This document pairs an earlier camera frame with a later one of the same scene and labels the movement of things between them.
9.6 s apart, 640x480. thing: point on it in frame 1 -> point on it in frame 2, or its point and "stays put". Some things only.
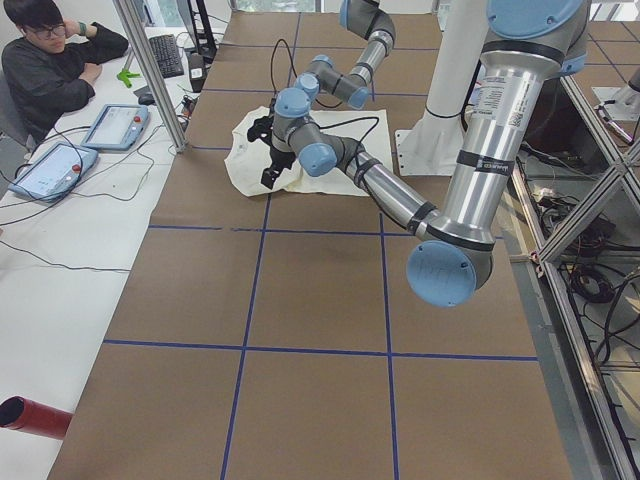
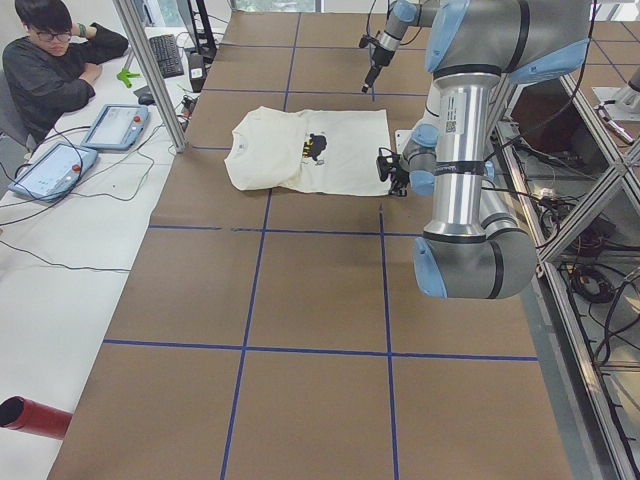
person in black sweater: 51,66 stays put
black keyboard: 166,52 stays put
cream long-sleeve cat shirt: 365,132 stays put
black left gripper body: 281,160 -> 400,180
